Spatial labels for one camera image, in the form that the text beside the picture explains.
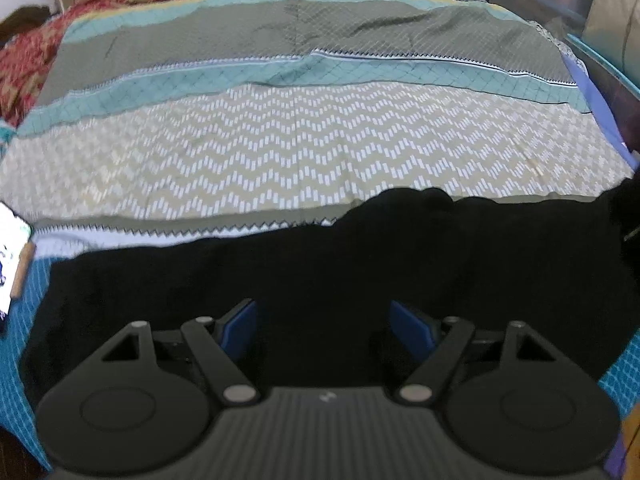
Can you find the black pants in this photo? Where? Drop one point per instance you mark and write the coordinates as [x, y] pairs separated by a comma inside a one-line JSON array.
[[568, 269]]

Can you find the blue patterned bed sheet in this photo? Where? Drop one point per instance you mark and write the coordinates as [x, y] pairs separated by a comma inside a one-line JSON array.
[[42, 339]]

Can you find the smartphone with lit screen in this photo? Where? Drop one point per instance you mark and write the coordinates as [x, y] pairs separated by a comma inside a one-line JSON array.
[[16, 253]]

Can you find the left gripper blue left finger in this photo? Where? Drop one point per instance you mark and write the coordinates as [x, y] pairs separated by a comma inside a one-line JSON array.
[[237, 327]]

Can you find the striped zigzag bedspread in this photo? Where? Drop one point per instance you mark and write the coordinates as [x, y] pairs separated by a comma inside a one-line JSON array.
[[223, 117]]

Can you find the dark bedside furniture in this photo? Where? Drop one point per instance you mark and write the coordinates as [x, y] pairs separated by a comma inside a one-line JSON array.
[[605, 35]]

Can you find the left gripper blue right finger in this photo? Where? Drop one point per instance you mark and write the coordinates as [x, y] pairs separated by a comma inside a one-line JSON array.
[[414, 329]]

